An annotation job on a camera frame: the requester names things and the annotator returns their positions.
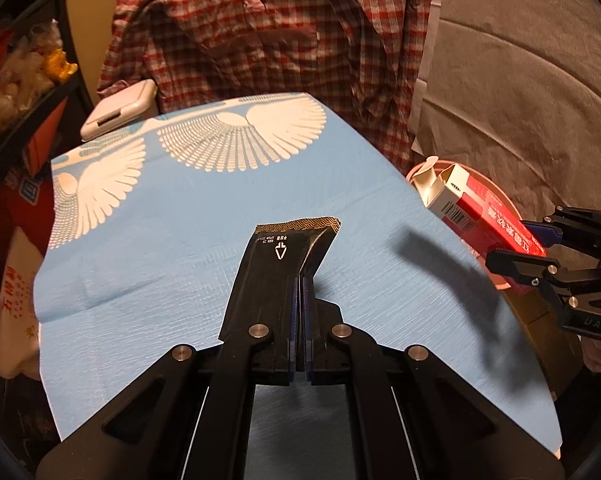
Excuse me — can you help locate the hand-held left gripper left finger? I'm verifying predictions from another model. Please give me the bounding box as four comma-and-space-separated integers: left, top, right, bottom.
35, 275, 301, 480

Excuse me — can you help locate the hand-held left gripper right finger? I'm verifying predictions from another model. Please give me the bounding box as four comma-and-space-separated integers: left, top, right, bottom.
303, 277, 566, 480

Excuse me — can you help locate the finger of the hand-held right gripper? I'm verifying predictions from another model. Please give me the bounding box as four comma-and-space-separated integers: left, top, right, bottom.
523, 206, 601, 251
484, 247, 601, 302

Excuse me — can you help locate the red and white box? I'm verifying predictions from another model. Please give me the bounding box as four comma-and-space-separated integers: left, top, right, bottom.
414, 157, 548, 267

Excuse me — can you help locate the black foil packet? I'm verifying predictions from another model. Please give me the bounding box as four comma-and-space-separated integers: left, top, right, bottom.
218, 216, 342, 346

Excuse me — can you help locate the pink plastic bucket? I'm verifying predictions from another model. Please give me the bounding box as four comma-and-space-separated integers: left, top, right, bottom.
405, 158, 523, 291

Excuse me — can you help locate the blue printed tablecloth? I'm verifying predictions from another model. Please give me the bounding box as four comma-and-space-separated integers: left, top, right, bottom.
33, 91, 563, 461

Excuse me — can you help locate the grey cover cloth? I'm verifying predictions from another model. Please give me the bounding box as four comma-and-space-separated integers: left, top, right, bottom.
410, 0, 601, 241

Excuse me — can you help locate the white sack red print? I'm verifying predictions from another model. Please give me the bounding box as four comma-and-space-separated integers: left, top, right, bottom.
0, 227, 48, 381

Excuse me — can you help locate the red plaid shirt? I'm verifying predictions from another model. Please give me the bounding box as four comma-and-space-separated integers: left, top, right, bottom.
96, 0, 436, 171

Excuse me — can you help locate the white pedal bin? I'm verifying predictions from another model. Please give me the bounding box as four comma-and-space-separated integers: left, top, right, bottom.
79, 79, 158, 142

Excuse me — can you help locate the red cardboard box blue label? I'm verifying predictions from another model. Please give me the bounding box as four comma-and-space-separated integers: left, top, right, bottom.
0, 100, 68, 261

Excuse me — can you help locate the yellow crinkled bag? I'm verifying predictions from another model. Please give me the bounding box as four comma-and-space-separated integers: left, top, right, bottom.
43, 49, 78, 83

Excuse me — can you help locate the clear plastic bag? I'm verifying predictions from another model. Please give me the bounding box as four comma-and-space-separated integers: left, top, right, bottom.
0, 20, 64, 136

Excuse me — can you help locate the black shelf rack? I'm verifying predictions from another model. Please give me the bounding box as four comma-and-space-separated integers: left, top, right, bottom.
0, 0, 96, 211

